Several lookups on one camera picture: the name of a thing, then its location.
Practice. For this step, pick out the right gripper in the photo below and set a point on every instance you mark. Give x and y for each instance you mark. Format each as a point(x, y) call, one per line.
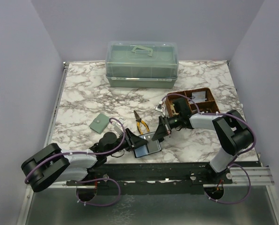
point(162, 130)

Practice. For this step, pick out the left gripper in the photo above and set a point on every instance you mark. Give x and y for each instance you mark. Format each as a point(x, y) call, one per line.
point(128, 136)

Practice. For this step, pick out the grey credit card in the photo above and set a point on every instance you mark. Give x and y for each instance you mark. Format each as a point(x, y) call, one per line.
point(153, 147)

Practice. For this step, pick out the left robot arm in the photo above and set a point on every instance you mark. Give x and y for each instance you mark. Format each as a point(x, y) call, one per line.
point(52, 164)

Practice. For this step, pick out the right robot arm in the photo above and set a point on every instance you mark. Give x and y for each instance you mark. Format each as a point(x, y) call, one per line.
point(235, 135)

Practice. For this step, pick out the silver card in tray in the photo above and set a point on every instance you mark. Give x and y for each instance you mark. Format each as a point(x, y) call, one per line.
point(199, 96)

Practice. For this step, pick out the yellow black pliers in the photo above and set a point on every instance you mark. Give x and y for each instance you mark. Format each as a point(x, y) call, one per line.
point(140, 122)

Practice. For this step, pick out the green snap wallet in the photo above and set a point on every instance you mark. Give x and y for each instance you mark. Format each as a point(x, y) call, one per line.
point(100, 123)

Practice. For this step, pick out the brown wicker tray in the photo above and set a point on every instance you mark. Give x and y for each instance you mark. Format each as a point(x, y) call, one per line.
point(209, 106)

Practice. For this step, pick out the green plastic storage box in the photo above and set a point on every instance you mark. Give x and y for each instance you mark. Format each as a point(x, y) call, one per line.
point(138, 64)

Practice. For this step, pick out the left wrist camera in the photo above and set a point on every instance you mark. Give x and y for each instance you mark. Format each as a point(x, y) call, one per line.
point(118, 127)

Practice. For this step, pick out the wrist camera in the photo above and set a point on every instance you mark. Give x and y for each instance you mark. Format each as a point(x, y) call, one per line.
point(160, 108)
point(118, 127)

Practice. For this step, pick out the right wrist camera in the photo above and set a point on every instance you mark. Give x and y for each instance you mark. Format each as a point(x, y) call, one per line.
point(160, 108)

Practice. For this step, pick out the black mounting rail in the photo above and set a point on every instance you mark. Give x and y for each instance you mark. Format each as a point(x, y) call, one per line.
point(156, 178)

